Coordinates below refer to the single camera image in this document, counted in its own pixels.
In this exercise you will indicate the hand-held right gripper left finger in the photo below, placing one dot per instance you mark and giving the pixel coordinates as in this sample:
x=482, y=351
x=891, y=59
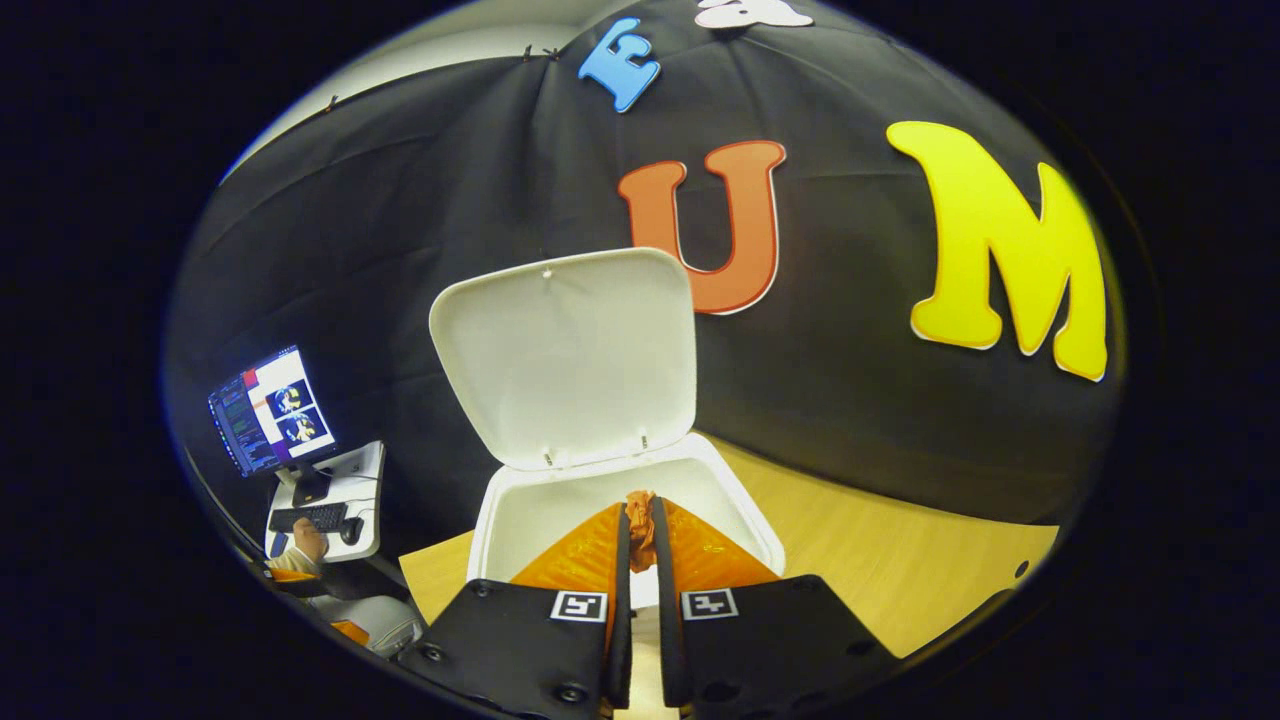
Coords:
x=620, y=640

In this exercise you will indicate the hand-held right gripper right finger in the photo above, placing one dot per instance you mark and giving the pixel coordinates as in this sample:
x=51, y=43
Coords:
x=668, y=640

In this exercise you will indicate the orange paper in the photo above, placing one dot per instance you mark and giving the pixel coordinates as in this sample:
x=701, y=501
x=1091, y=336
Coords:
x=640, y=530

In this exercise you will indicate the white desktop garbage bin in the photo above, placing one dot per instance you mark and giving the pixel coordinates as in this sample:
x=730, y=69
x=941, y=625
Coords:
x=560, y=360

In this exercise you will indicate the wooden desktop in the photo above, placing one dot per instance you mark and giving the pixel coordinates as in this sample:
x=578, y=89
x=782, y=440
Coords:
x=900, y=560

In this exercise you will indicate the black computer mouse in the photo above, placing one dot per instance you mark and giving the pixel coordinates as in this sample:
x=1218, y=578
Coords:
x=351, y=531

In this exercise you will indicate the small white table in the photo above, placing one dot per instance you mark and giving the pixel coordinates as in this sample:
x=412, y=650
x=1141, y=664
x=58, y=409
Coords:
x=360, y=470

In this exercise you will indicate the black keyboard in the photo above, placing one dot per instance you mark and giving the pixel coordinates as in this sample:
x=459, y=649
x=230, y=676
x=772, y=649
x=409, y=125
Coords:
x=310, y=517

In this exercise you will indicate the computer monitor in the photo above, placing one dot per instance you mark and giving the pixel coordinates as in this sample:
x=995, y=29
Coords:
x=270, y=410

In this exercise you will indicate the black backdrop cloth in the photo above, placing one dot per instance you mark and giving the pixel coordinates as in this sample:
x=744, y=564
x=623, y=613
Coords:
x=400, y=250

